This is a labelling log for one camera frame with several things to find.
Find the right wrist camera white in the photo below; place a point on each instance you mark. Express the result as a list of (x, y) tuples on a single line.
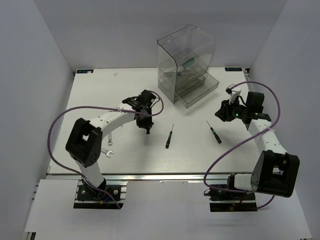
[(234, 92)]

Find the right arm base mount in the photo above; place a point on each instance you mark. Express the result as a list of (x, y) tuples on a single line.
[(224, 198)]

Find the blue table label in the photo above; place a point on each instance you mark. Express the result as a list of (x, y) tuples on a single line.
[(233, 69), (84, 71)]

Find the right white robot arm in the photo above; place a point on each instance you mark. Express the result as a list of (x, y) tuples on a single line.
[(276, 170)]

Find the left blue table label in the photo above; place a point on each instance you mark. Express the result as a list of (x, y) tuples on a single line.
[(84, 71)]

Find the aluminium table front rail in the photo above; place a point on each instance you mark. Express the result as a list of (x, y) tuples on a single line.
[(134, 177)]

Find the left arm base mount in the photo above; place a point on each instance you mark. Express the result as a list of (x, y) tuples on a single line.
[(92, 199)]

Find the silver combination wrench lower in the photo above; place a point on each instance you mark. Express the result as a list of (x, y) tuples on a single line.
[(107, 153)]

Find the large green screwdriver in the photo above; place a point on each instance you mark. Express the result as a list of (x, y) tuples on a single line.
[(190, 63)]

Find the clear acrylic drawer cabinet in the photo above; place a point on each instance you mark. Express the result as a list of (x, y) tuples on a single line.
[(184, 59)]

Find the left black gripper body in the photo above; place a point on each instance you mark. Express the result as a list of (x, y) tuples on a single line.
[(145, 120)]

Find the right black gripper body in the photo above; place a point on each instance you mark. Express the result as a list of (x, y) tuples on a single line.
[(239, 111)]

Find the silver combination wrench upright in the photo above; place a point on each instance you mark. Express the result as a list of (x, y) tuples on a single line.
[(110, 142)]

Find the small screwdriver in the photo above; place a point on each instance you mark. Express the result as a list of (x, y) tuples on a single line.
[(218, 139), (168, 141)]

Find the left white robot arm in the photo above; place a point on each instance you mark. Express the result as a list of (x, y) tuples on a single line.
[(85, 140)]

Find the right blue table label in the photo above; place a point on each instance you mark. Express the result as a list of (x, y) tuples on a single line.
[(233, 69)]

